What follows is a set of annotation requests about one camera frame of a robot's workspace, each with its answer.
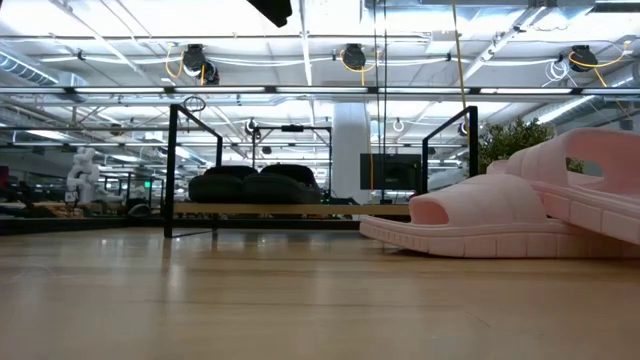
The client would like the black slide sandal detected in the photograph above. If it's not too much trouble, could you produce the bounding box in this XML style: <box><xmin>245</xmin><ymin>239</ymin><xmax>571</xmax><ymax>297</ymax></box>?
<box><xmin>188</xmin><ymin>165</ymin><xmax>261</xmax><ymax>204</ymax></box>
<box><xmin>243</xmin><ymin>163</ymin><xmax>322</xmax><ymax>205</ymax></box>

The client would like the pink slide sandal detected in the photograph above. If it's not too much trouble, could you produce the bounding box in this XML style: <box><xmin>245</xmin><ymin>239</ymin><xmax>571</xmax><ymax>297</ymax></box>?
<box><xmin>358</xmin><ymin>173</ymin><xmax>640</xmax><ymax>259</ymax></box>
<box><xmin>486</xmin><ymin>126</ymin><xmax>640</xmax><ymax>246</ymax></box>

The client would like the long ceiling light strip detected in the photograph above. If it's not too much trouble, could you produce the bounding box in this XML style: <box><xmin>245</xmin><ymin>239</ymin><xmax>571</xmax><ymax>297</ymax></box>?
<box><xmin>0</xmin><ymin>85</ymin><xmax>640</xmax><ymax>97</ymax></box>

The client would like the white building column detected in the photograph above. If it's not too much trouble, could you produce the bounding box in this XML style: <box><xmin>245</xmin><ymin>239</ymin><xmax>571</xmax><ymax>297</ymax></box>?
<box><xmin>331</xmin><ymin>102</ymin><xmax>372</xmax><ymax>205</ymax></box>

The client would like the white robot figure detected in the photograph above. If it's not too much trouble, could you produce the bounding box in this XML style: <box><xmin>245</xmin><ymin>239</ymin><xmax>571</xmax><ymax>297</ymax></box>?
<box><xmin>66</xmin><ymin>146</ymin><xmax>102</xmax><ymax>205</ymax></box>

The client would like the small green potted plant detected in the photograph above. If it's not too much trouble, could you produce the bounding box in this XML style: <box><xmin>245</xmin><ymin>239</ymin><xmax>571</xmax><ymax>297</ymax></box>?
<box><xmin>477</xmin><ymin>117</ymin><xmax>585</xmax><ymax>175</ymax></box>

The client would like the black ceiling cable reel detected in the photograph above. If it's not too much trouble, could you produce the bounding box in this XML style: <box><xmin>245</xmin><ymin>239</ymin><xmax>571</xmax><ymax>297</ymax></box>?
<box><xmin>568</xmin><ymin>44</ymin><xmax>600</xmax><ymax>72</ymax></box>
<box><xmin>181</xmin><ymin>43</ymin><xmax>221</xmax><ymax>86</ymax></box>
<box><xmin>341</xmin><ymin>43</ymin><xmax>370</xmax><ymax>72</ymax></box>

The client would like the black background rig frame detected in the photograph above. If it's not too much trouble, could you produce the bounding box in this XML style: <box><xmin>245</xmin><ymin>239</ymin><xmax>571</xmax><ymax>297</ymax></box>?
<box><xmin>251</xmin><ymin>123</ymin><xmax>334</xmax><ymax>204</ymax></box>

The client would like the black hanging cable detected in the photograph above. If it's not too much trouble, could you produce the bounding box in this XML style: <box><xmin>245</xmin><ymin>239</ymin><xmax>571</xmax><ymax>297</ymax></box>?
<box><xmin>372</xmin><ymin>0</ymin><xmax>390</xmax><ymax>204</ymax></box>

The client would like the yellow hanging cable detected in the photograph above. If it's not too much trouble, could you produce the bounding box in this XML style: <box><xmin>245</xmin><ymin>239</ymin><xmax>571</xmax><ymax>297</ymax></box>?
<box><xmin>451</xmin><ymin>0</ymin><xmax>472</xmax><ymax>134</ymax></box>

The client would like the wooden shelf with black frame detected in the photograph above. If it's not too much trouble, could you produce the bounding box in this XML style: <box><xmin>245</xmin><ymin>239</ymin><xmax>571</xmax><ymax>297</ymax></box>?
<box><xmin>163</xmin><ymin>103</ymin><xmax>480</xmax><ymax>239</ymax></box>

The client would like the silver ventilation duct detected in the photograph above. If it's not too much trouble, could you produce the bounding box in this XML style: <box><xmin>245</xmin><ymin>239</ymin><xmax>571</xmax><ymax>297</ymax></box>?
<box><xmin>0</xmin><ymin>49</ymin><xmax>62</xmax><ymax>87</ymax></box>

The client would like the black aluminium rig frame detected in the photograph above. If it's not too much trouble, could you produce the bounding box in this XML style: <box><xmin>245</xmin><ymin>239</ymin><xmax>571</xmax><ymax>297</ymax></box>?
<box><xmin>0</xmin><ymin>215</ymin><xmax>362</xmax><ymax>237</ymax></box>

